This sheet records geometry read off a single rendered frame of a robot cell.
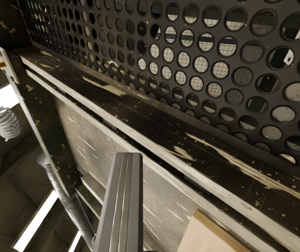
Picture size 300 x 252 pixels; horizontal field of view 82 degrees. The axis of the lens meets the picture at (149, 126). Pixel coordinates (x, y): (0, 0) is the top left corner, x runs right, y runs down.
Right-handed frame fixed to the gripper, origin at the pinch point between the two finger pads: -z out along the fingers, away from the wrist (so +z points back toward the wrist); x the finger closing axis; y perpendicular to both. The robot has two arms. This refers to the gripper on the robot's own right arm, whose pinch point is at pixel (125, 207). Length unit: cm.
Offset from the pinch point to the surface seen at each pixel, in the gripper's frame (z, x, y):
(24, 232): -131, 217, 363
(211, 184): -6.5, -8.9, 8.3
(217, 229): -8.7, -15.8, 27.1
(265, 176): -7.1, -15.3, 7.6
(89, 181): -45, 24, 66
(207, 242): -8.0, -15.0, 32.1
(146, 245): -18, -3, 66
